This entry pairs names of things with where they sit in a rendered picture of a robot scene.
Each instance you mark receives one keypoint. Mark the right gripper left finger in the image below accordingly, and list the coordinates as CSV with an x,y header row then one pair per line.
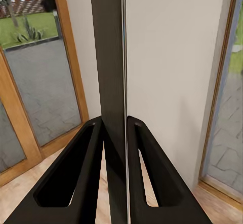
x,y
67,192

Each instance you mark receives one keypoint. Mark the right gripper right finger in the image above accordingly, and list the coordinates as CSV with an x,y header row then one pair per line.
x,y
176,203

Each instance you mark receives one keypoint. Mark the poster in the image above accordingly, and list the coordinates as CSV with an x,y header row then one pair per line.
x,y
110,33

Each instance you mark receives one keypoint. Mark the door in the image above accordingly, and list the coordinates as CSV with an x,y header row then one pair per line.
x,y
42,99

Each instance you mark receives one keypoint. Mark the fixed window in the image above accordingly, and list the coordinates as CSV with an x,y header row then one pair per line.
x,y
222,166

